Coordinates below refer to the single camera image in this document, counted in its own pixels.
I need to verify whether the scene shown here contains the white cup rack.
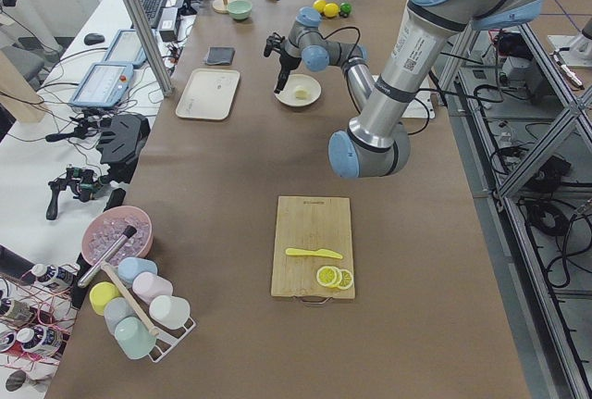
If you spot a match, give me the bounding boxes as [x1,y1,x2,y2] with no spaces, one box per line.
[148,318,198,363]

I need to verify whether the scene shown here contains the yellow lemon near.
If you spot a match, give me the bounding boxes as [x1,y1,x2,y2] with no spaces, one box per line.
[323,2,340,19]

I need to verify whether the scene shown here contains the yellow cup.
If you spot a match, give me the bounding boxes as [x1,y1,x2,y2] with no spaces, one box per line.
[89,281,121,316]

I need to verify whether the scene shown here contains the white cup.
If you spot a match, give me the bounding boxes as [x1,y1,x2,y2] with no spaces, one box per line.
[149,295,191,330]

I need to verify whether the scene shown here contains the teach pendant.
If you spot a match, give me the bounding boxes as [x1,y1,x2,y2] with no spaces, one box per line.
[69,62,134,109]
[103,29,146,69]

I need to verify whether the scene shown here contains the metal muddler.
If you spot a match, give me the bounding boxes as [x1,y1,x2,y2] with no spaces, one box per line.
[77,225,137,288]

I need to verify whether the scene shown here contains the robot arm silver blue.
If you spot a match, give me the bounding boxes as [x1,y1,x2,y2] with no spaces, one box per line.
[264,0,543,179]

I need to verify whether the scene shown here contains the grey cup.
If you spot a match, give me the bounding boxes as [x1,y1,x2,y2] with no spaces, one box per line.
[104,297,136,335]

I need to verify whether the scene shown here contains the teach pendant near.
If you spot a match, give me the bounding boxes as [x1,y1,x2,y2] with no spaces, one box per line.
[69,62,134,109]

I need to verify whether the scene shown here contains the wooden cutting board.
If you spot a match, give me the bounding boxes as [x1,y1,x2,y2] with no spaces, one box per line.
[270,195,356,304]

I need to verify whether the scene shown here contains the lemon slices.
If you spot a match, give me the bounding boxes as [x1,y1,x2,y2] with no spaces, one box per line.
[315,266,354,291]

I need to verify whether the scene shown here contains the mint green cup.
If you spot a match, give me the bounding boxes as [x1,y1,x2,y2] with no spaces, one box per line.
[114,317,156,360]

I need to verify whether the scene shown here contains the mint green bowl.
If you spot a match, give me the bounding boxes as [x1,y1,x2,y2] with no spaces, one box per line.
[227,0,253,21]

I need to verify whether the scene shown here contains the black mouse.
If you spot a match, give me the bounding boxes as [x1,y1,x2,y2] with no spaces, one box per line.
[83,32,105,45]

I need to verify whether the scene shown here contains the blue cup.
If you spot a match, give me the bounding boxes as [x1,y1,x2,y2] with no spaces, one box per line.
[117,257,158,285]

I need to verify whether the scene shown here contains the pink bowl with ice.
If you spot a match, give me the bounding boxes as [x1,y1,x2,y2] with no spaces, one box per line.
[81,206,154,266]

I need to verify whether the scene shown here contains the cream round plate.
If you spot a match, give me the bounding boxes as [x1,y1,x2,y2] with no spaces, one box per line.
[275,74,322,107]

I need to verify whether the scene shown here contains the green lime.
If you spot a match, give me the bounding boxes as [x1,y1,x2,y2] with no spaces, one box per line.
[339,2,352,18]

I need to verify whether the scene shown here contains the black keyboard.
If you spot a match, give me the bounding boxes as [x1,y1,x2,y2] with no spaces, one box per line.
[141,0,167,29]

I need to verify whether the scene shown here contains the teach pendant far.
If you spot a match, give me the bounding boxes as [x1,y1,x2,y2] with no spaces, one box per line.
[103,29,146,69]

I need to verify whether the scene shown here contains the yellow lemon far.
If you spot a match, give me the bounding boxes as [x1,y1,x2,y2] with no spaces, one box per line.
[313,0,327,14]

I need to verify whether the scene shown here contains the yellow plastic knife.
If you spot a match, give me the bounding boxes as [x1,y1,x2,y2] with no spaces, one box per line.
[285,247,343,260]

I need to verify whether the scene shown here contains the aluminium frame post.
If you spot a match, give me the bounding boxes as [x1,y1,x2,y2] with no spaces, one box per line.
[123,0,173,97]

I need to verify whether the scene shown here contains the yellow lemon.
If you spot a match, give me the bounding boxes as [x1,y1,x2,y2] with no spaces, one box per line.
[313,0,327,14]
[323,2,340,19]

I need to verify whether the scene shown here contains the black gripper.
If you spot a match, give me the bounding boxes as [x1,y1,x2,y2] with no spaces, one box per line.
[264,32,302,94]

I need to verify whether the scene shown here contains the cream rectangular tray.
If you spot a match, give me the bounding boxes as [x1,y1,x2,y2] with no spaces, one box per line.
[175,69,241,121]

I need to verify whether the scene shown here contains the grey folded cloth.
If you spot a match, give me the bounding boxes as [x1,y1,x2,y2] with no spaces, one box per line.
[203,46,235,66]

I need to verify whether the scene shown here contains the pink cup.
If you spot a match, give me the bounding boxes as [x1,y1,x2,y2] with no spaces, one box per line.
[132,271,173,304]

